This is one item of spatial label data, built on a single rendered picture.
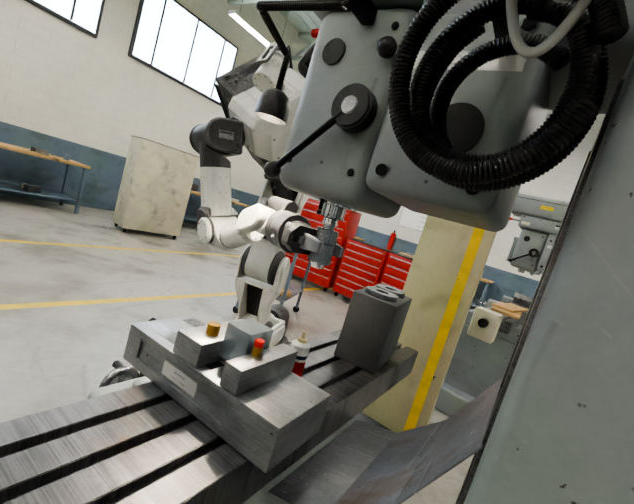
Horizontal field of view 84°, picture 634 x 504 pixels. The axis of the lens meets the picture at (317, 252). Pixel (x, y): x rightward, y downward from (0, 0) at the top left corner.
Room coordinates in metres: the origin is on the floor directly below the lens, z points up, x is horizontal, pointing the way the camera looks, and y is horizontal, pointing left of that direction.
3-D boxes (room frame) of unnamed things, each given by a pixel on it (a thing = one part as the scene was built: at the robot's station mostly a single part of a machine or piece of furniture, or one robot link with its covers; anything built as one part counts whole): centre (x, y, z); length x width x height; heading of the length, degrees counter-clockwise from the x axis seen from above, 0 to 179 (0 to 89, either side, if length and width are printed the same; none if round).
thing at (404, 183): (0.60, -0.17, 1.47); 0.24 x 0.19 x 0.26; 149
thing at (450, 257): (2.26, -0.82, 1.15); 0.52 x 0.40 x 2.30; 59
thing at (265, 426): (0.59, 0.10, 0.98); 0.35 x 0.15 x 0.11; 61
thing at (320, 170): (0.70, -0.01, 1.47); 0.21 x 0.19 x 0.32; 149
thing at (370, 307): (0.99, -0.22, 1.03); 0.22 x 0.12 x 0.20; 156
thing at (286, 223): (0.77, 0.05, 1.22); 0.13 x 0.12 x 0.10; 127
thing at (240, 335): (0.57, 0.07, 1.04); 0.06 x 0.05 x 0.06; 151
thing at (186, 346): (0.60, 0.12, 1.02); 0.15 x 0.06 x 0.04; 151
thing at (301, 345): (0.71, -0.02, 0.98); 0.04 x 0.04 x 0.11
